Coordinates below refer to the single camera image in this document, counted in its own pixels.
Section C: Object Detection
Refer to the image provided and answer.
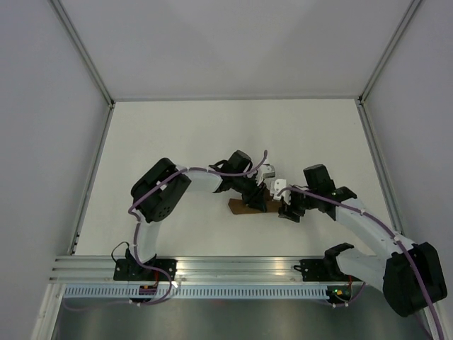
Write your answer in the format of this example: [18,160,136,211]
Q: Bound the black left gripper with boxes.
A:
[231,174,267,214]

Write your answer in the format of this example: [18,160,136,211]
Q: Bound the brown cloth napkin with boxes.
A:
[228,188,281,215]

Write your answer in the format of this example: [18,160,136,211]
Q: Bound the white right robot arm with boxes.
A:
[270,164,447,317]

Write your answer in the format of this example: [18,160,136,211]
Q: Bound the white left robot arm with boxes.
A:
[128,150,275,281]

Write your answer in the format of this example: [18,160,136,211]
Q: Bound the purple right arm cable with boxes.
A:
[277,186,447,340]

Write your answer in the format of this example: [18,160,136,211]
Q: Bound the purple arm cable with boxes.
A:
[62,150,269,312]
[277,186,447,340]

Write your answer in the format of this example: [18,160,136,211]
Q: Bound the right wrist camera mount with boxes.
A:
[269,178,291,205]

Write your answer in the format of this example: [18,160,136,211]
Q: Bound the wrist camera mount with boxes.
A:
[269,178,291,205]
[256,164,275,185]

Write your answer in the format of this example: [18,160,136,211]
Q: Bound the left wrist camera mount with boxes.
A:
[256,164,275,185]

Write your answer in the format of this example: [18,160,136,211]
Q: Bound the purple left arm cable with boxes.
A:
[62,150,269,312]

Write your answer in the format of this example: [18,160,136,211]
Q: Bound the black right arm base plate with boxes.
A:
[292,258,350,283]

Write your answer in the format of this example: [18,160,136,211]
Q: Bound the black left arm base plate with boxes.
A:
[113,258,177,283]

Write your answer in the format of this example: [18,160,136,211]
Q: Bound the aluminium frame rail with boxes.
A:
[48,255,346,285]

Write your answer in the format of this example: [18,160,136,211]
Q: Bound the white slotted cable duct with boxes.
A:
[64,284,328,300]

